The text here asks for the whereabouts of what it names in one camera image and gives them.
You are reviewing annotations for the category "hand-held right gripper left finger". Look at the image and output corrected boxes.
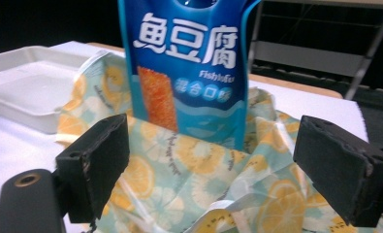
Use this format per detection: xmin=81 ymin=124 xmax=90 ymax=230
xmin=55 ymin=113 xmax=131 ymax=224

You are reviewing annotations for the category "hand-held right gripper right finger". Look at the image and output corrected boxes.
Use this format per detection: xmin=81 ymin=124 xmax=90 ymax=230
xmin=292 ymin=115 xmax=383 ymax=227

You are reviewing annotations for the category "lemon print cloth bag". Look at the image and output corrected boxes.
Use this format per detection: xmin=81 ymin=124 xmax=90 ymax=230
xmin=55 ymin=49 xmax=383 ymax=233

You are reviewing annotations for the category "blue snack packet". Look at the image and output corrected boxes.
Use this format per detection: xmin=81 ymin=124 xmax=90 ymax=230
xmin=116 ymin=0 xmax=263 ymax=151

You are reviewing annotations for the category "white plastic tray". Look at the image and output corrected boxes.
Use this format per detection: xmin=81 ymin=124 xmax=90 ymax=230
xmin=0 ymin=45 xmax=93 ymax=135

